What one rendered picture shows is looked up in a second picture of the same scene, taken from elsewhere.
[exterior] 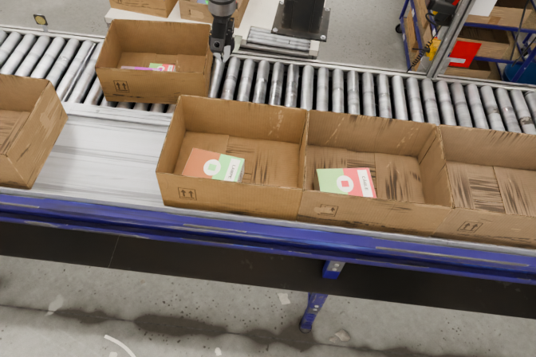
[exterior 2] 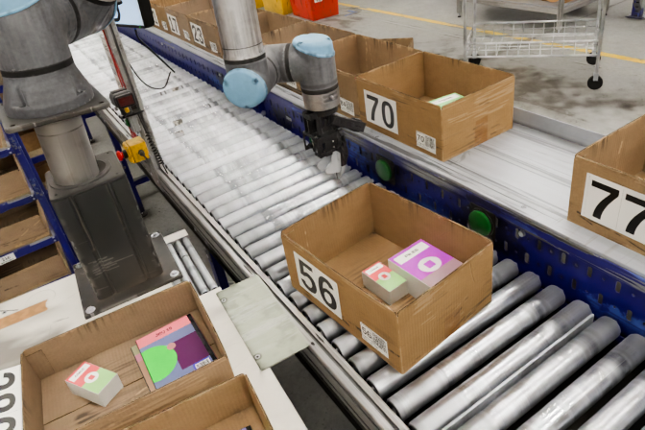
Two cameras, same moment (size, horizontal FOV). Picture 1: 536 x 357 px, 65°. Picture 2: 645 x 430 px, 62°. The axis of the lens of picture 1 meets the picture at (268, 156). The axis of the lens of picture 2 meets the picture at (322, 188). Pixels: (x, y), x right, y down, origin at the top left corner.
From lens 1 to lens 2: 2.24 m
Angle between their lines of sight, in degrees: 81
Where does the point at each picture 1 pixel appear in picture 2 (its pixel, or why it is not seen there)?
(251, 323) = not seen: hidden behind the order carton
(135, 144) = (503, 169)
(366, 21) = not seen: outside the picture
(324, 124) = (347, 88)
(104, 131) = (529, 191)
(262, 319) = not seen: hidden behind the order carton
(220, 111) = (412, 113)
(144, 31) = (358, 302)
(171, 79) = (402, 208)
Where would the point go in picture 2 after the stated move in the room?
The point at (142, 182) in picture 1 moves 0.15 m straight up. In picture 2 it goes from (519, 143) to (522, 95)
